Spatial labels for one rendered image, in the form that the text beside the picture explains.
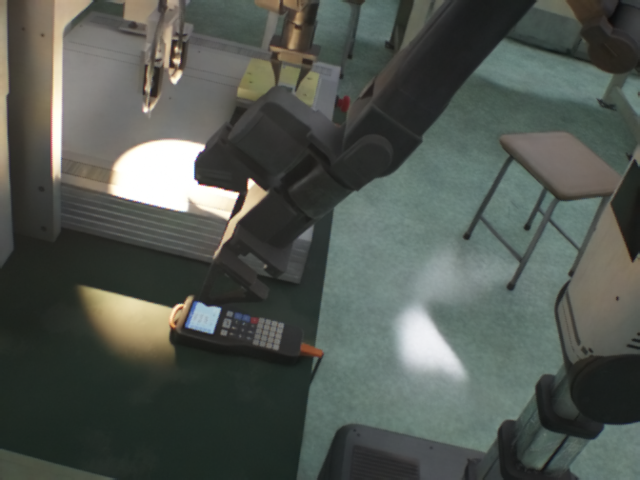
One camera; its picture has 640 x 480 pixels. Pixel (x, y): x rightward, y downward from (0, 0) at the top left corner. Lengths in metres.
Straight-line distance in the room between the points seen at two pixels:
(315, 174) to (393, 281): 1.85
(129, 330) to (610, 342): 0.70
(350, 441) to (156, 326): 0.69
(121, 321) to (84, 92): 0.54
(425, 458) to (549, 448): 0.48
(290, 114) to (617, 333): 0.58
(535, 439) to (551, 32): 4.22
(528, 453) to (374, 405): 0.87
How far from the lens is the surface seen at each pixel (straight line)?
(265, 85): 1.51
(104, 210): 1.21
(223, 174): 0.69
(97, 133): 1.34
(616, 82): 4.72
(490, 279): 2.70
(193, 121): 1.41
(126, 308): 1.13
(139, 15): 1.20
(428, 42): 0.61
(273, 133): 0.65
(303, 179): 0.67
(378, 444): 1.67
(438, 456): 1.70
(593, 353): 1.07
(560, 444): 1.28
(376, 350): 2.24
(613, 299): 1.01
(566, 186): 2.48
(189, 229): 1.18
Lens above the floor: 1.55
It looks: 37 degrees down
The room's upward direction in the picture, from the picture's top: 15 degrees clockwise
